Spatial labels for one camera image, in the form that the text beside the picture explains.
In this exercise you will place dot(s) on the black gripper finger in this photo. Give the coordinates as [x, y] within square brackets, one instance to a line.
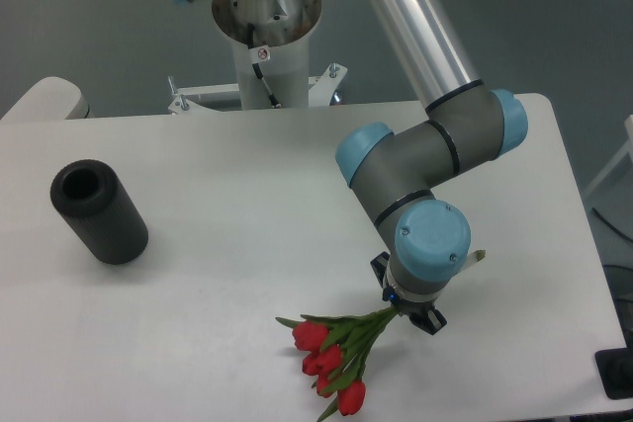
[380, 267]
[431, 321]

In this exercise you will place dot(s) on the black device at table edge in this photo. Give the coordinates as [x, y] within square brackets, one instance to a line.
[615, 372]

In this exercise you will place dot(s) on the red tulip bouquet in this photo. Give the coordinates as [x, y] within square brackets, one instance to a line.
[337, 350]

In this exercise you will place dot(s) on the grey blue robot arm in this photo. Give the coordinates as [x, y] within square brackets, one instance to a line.
[392, 174]

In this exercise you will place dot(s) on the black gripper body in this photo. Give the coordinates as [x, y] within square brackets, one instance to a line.
[406, 302]

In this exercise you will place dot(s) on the white furniture frame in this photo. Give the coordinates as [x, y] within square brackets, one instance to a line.
[622, 153]

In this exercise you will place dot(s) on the black ribbed cylinder vase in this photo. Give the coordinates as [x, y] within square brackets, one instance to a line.
[92, 200]

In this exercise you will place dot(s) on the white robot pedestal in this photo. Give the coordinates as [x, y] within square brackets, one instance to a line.
[270, 47]

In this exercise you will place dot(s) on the white chair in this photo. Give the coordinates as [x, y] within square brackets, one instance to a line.
[51, 99]

